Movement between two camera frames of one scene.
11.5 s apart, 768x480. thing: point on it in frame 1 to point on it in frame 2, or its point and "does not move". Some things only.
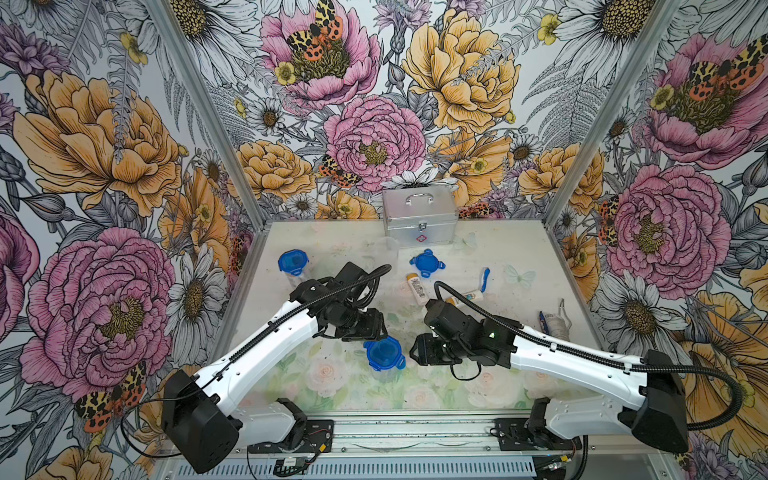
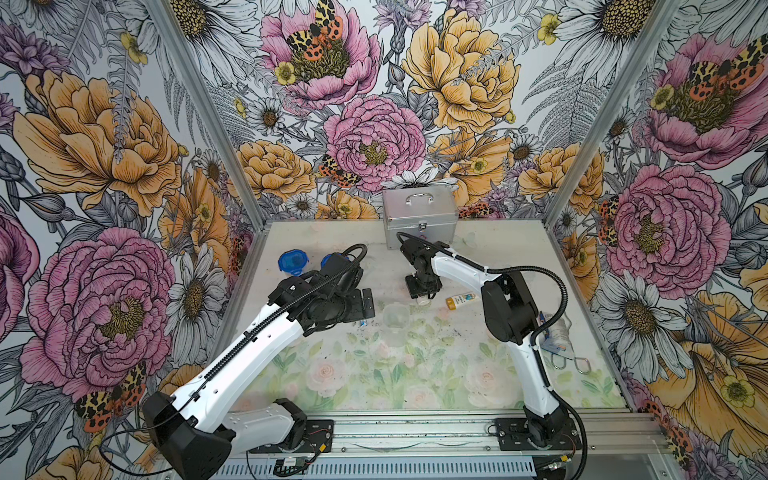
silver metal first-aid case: x=422 y=215 does not move
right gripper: x=425 y=345 to x=413 y=290
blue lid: x=292 y=261 does not move
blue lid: x=385 y=353 to x=334 y=263
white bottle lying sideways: x=454 y=300 does not move
